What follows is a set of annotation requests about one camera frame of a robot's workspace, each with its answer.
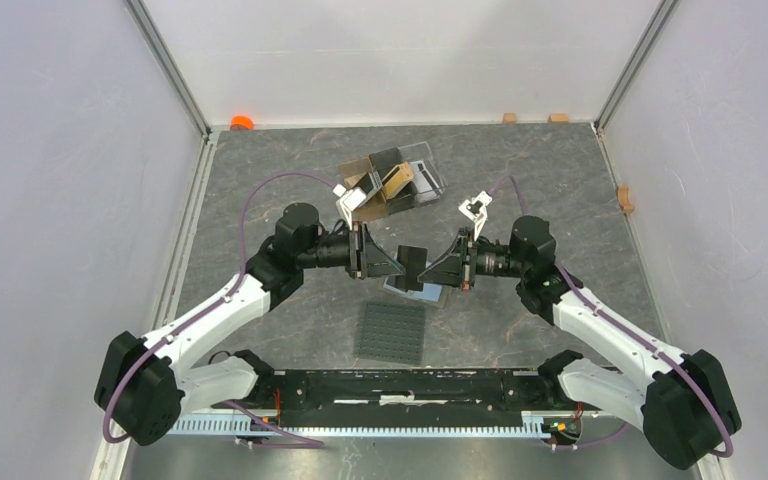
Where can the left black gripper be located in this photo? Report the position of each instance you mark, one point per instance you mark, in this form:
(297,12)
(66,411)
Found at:
(366,257)

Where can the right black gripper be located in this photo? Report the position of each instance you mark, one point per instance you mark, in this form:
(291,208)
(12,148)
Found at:
(451,269)

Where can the grey blue card holder wallet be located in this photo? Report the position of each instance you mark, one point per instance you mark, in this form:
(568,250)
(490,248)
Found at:
(434,295)

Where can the clear card stand tray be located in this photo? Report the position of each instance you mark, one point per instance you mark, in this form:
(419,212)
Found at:
(421,151)

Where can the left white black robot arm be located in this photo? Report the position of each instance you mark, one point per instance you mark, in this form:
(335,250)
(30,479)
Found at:
(148,382)

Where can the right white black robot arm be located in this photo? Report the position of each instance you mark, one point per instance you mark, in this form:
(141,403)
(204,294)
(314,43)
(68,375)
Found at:
(682,403)

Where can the gold card stack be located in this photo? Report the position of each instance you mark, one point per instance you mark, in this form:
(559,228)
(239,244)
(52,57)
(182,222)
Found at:
(396,179)

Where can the white striped card stack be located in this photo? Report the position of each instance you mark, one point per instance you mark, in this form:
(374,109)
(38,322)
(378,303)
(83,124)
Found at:
(427,188)

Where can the dark grey studded baseplate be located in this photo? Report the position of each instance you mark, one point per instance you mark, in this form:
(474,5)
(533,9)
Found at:
(391,332)

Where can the right small wooden block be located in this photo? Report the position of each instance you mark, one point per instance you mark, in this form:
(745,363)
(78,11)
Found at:
(558,118)

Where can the curved wooden piece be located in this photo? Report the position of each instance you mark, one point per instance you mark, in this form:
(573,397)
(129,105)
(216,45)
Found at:
(623,195)

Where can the orange round cap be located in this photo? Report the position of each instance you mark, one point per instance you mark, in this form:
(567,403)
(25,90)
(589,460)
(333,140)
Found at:
(241,122)

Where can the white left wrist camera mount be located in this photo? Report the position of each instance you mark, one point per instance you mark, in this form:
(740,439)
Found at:
(348,200)

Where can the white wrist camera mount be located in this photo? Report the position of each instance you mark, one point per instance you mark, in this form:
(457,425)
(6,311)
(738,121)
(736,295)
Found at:
(475,209)
(348,200)

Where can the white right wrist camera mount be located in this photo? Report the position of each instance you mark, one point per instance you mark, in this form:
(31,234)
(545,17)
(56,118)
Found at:
(475,209)

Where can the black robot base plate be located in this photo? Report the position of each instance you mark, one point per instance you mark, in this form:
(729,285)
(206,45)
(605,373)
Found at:
(405,398)

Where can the slotted cable duct strip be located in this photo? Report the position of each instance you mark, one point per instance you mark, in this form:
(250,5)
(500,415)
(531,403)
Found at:
(239,425)

